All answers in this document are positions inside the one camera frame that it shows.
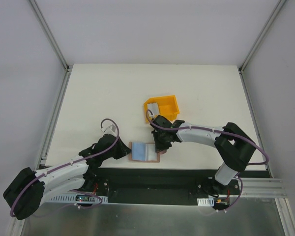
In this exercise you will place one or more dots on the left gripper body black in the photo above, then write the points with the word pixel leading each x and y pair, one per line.
pixel 121 149

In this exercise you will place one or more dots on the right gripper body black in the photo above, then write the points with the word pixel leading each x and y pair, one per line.
pixel 159 142

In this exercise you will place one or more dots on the brown leather card holder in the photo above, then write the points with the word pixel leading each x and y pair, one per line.
pixel 144 152

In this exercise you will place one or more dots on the yellow plastic bin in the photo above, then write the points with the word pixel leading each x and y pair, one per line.
pixel 167 105

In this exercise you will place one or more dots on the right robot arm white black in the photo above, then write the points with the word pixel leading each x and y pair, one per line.
pixel 233 145

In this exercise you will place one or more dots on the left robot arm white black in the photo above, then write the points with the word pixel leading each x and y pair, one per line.
pixel 30 189

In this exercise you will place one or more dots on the stack of silver cards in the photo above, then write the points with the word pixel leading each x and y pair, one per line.
pixel 154 108

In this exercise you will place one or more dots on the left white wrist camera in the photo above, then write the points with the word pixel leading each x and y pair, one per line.
pixel 111 129

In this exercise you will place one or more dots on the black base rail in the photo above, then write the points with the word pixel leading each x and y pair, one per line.
pixel 156 186

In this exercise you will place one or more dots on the left white cable duct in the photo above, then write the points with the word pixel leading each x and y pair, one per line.
pixel 78 198

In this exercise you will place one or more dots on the white cable duct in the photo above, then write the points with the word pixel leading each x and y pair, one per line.
pixel 78 198
pixel 205 202

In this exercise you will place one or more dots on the right white cable duct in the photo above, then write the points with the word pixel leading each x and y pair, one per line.
pixel 205 202

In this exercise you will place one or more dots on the left aluminium frame post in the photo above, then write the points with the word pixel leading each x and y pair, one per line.
pixel 48 33

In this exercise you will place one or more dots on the aluminium frame post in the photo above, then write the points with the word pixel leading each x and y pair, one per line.
pixel 262 34
pixel 48 33

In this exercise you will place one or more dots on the right aluminium frame post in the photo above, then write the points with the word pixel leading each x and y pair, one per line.
pixel 262 34

